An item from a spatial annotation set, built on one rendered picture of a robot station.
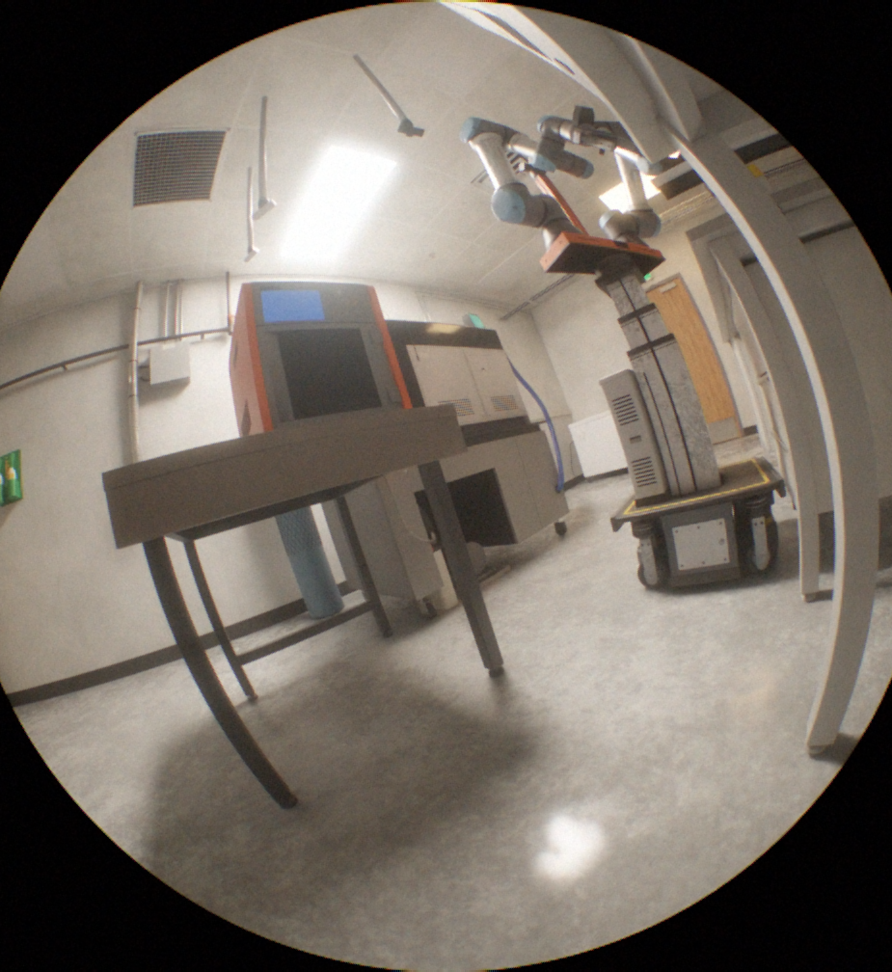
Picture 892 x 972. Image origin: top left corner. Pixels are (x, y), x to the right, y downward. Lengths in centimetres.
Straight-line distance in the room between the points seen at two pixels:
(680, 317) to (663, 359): 366
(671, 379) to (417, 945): 134
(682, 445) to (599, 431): 324
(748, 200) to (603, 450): 404
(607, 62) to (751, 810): 87
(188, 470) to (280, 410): 24
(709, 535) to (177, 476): 119
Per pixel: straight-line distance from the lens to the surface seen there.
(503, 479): 176
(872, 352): 103
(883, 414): 103
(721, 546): 105
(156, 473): 58
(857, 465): 42
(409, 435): 70
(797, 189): 97
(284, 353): 78
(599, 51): 44
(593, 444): 437
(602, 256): 125
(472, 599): 85
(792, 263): 42
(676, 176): 84
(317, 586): 208
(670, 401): 113
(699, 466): 113
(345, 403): 76
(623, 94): 48
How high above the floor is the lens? 53
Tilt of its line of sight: level
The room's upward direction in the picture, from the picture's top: 18 degrees counter-clockwise
